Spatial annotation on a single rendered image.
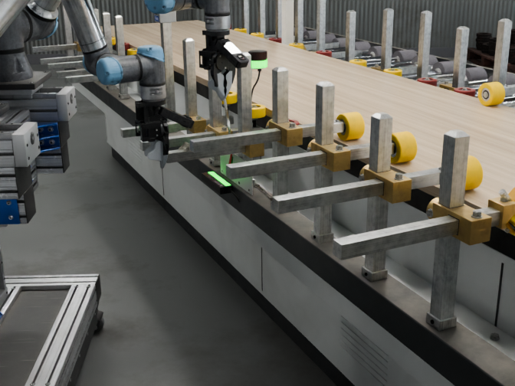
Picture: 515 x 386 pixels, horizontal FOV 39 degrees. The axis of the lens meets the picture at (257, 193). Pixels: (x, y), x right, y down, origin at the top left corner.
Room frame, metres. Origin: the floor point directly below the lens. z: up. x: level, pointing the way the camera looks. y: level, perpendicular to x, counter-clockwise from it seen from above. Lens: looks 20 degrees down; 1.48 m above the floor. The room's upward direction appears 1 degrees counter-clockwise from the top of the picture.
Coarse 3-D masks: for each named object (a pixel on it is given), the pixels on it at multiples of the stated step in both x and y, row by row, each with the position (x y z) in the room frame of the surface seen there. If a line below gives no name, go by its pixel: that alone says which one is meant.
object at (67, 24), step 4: (64, 12) 4.78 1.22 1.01; (64, 16) 4.78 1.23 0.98; (64, 20) 4.78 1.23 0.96; (68, 20) 4.79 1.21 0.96; (64, 24) 4.78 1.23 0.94; (68, 24) 4.79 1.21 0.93; (64, 28) 4.79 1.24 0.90; (68, 28) 4.79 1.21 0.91; (64, 32) 4.81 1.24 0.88; (68, 32) 4.79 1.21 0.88; (68, 36) 4.79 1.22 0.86; (68, 40) 4.79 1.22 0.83; (72, 40) 4.80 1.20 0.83; (68, 52) 4.78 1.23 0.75; (72, 52) 4.79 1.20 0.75; (68, 56) 4.78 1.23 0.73
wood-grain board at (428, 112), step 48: (240, 48) 3.88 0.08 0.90; (288, 48) 3.85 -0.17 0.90; (288, 96) 2.67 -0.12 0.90; (336, 96) 2.66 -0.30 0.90; (384, 96) 2.65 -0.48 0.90; (432, 96) 2.64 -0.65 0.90; (432, 144) 2.01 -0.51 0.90; (480, 144) 2.00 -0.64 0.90; (432, 192) 1.65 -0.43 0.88; (480, 192) 1.60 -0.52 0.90
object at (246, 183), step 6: (222, 156) 2.36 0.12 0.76; (228, 156) 2.31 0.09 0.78; (234, 156) 2.27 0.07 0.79; (222, 162) 2.36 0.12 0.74; (234, 162) 2.27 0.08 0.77; (222, 168) 2.37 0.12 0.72; (234, 180) 2.28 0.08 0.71; (240, 180) 2.23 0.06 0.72; (246, 180) 2.19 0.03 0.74; (252, 180) 2.15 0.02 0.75; (240, 186) 2.23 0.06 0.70; (246, 186) 2.19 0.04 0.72; (252, 186) 2.15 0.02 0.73; (252, 192) 2.15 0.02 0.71
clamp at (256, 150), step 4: (256, 144) 2.17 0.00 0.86; (260, 144) 2.17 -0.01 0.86; (248, 148) 2.16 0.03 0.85; (252, 148) 2.16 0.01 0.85; (256, 148) 2.17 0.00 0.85; (260, 148) 2.17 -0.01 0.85; (244, 152) 2.19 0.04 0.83; (248, 152) 2.16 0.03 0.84; (252, 152) 2.16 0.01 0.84; (256, 152) 2.17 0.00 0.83; (260, 152) 2.17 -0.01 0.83; (248, 156) 2.16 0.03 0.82; (252, 156) 2.16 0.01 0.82; (256, 156) 2.17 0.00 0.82
